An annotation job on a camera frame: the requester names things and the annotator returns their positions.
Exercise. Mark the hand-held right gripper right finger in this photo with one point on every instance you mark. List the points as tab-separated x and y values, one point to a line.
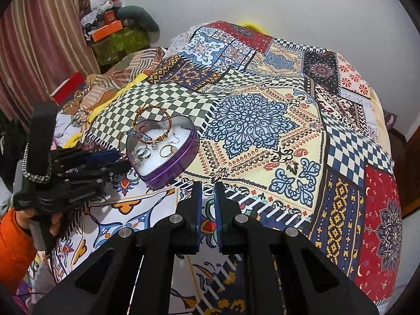
218	211

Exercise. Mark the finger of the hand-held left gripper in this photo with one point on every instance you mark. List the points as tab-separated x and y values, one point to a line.
88	192
100	158

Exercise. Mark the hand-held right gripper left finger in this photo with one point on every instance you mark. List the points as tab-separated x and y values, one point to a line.
197	211

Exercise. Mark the purple heart-shaped tin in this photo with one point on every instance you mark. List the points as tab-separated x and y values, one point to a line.
177	172

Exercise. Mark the blue bead earring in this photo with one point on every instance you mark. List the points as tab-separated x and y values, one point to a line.
139	136

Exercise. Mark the person's left forearm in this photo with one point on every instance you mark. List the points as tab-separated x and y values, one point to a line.
13	252

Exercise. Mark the person's left hand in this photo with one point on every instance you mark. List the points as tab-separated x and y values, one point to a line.
56	224

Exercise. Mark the white printed cloth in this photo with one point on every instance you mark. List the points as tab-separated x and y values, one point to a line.
65	122

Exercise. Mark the yellow cloth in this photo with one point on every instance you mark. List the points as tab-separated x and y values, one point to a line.
73	141

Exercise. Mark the red and white box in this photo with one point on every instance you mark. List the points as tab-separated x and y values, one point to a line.
70	87

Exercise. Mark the brown striped curtain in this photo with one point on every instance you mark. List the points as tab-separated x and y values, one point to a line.
39	39

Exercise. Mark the orange striped cloth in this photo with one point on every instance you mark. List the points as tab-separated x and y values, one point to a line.
131	69

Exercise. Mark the patchwork printed blanket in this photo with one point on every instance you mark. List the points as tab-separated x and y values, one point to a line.
262	121

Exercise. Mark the orange box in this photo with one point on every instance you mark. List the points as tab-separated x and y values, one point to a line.
108	30

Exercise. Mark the small red-brown box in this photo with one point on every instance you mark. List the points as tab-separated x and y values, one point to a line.
109	16

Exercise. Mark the grey pillow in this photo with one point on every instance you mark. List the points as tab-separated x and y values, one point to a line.
141	16

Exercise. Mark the yellow fuzzy object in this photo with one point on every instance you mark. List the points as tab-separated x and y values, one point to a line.
252	26

